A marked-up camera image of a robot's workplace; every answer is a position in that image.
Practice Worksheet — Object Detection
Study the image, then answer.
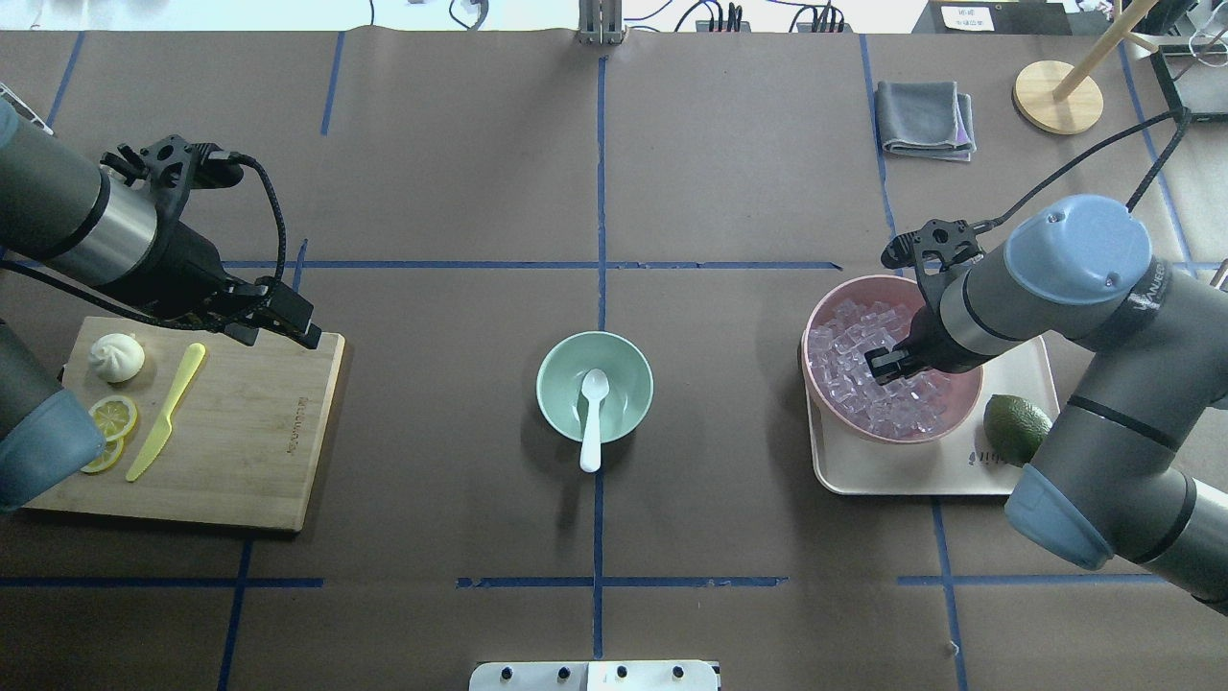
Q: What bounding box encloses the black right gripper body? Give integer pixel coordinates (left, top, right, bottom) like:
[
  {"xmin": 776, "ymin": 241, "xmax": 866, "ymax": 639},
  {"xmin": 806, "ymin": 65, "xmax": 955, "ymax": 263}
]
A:
[{"xmin": 896, "ymin": 307, "xmax": 989, "ymax": 377}]

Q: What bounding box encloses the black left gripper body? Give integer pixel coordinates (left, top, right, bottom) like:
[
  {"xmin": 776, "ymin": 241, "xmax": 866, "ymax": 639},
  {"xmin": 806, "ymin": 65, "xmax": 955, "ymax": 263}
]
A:
[{"xmin": 144, "ymin": 223, "xmax": 286, "ymax": 326}]

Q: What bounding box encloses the white plastic spoon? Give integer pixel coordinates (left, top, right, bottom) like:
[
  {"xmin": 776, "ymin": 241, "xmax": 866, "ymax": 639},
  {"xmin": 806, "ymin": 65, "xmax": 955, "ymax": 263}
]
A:
[{"xmin": 578, "ymin": 369, "xmax": 609, "ymax": 473}]

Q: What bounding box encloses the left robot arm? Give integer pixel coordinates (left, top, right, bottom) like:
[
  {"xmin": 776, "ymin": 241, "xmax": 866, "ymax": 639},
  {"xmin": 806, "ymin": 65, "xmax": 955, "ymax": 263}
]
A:
[{"xmin": 1, "ymin": 104, "xmax": 321, "ymax": 512}]

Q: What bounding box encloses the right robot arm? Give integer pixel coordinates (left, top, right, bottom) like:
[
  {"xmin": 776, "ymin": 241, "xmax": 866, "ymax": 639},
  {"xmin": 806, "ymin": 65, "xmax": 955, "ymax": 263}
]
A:
[{"xmin": 865, "ymin": 194, "xmax": 1227, "ymax": 612}]

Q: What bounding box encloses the pink bowl of ice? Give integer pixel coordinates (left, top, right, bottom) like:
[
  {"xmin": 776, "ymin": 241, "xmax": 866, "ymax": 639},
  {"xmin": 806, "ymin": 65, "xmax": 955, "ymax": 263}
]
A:
[{"xmin": 801, "ymin": 274, "xmax": 982, "ymax": 443}]

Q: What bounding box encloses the mint green bowl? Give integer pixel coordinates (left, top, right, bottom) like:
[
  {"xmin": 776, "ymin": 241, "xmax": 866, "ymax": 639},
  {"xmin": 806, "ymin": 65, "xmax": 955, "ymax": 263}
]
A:
[{"xmin": 535, "ymin": 331, "xmax": 656, "ymax": 442}]

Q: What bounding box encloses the white steamed bun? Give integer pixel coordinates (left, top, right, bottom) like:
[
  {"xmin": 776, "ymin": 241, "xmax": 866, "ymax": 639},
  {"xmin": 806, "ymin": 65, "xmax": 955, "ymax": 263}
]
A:
[{"xmin": 87, "ymin": 333, "xmax": 146, "ymax": 384}]

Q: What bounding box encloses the green lime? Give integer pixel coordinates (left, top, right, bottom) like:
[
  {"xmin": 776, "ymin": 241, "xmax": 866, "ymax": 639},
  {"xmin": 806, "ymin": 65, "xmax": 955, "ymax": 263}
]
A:
[{"xmin": 982, "ymin": 393, "xmax": 1052, "ymax": 466}]

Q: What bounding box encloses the cream serving tray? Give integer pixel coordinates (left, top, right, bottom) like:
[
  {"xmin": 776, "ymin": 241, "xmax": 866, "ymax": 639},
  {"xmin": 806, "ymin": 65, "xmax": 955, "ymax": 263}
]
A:
[{"xmin": 807, "ymin": 338, "xmax": 1060, "ymax": 497}]

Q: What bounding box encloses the bamboo cutting board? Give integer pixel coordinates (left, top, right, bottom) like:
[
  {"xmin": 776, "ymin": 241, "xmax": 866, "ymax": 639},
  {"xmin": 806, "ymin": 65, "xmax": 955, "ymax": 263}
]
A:
[{"xmin": 31, "ymin": 315, "xmax": 346, "ymax": 533}]

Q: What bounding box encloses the upper lemon slice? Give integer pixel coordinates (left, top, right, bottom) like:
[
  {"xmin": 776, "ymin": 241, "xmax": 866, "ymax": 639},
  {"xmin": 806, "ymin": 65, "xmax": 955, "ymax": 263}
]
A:
[{"xmin": 88, "ymin": 394, "xmax": 139, "ymax": 442}]

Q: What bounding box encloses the lemon slice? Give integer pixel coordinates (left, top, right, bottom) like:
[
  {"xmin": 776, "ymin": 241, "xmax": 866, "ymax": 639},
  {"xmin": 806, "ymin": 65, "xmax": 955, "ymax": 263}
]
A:
[
  {"xmin": 80, "ymin": 437, "xmax": 126, "ymax": 475},
  {"xmin": 88, "ymin": 394, "xmax": 139, "ymax": 442}
]

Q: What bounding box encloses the yellow plastic knife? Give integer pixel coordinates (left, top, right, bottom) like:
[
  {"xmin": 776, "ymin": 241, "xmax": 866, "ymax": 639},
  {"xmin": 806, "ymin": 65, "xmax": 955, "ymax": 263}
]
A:
[{"xmin": 126, "ymin": 342, "xmax": 208, "ymax": 484}]

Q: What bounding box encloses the lower lemon slice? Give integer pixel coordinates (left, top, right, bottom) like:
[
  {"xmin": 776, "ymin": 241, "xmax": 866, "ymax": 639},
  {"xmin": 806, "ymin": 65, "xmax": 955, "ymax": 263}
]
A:
[{"xmin": 80, "ymin": 437, "xmax": 126, "ymax": 475}]

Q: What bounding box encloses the folded grey cloth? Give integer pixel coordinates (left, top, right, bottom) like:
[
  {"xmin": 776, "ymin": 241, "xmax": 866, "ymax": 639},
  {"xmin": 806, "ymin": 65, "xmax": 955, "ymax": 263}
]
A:
[{"xmin": 874, "ymin": 82, "xmax": 977, "ymax": 162}]

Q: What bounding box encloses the wooden mug tree stand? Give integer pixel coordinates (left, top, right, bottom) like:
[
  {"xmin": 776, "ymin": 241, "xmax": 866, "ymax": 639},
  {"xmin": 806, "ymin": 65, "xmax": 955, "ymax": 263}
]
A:
[{"xmin": 1009, "ymin": 1, "xmax": 1157, "ymax": 135}]

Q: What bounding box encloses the black power strip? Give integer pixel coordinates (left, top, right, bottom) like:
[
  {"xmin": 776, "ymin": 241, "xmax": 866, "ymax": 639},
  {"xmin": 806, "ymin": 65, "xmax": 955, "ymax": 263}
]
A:
[{"xmin": 684, "ymin": 1, "xmax": 752, "ymax": 34}]

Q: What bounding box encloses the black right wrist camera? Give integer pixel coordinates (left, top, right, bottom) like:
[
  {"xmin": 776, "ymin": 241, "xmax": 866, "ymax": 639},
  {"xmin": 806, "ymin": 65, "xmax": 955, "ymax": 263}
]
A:
[{"xmin": 879, "ymin": 218, "xmax": 982, "ymax": 272}]

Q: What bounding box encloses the aluminium frame post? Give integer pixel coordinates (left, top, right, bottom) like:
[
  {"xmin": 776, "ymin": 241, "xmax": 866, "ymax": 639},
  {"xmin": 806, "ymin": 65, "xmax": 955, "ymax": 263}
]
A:
[{"xmin": 578, "ymin": 0, "xmax": 626, "ymax": 45}]

